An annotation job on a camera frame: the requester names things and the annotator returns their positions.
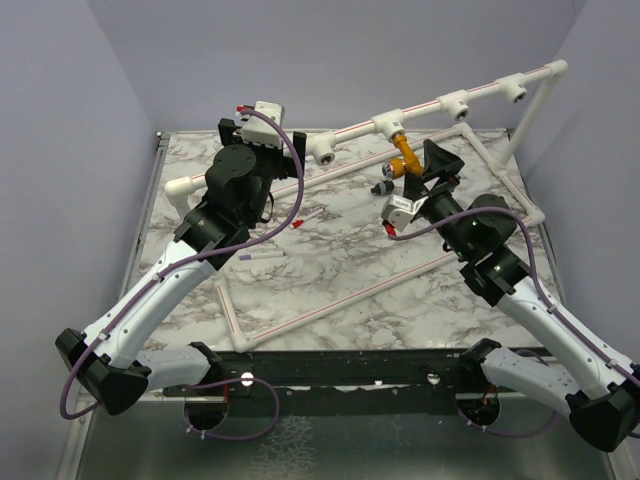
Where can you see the red capped white marker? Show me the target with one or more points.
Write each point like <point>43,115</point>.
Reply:
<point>299,222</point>

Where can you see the small black knob fitting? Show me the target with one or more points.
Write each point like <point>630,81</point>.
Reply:
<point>382,188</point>

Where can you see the orange water faucet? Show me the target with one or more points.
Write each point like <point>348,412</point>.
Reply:
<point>407,163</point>

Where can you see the black table front rail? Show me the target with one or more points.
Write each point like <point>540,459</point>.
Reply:
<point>343,383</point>

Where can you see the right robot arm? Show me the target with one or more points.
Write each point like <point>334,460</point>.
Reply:
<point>597,389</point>

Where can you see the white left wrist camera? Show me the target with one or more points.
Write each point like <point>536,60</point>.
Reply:
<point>255,130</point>

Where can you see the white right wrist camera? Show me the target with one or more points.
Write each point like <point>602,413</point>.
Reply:
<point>398,212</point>

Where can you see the purple capped white marker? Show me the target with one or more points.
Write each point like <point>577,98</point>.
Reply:
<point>262,255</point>

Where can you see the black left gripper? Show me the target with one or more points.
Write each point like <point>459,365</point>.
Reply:
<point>286,164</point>

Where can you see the white pipe frame with tees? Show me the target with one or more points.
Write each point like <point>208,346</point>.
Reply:
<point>358,147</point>

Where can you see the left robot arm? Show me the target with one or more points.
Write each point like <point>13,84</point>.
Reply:
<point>107,357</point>

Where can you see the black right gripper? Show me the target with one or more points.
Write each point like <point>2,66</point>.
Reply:
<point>437,162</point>

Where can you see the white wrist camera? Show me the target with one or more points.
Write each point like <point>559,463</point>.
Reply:
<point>398,212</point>
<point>255,130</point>

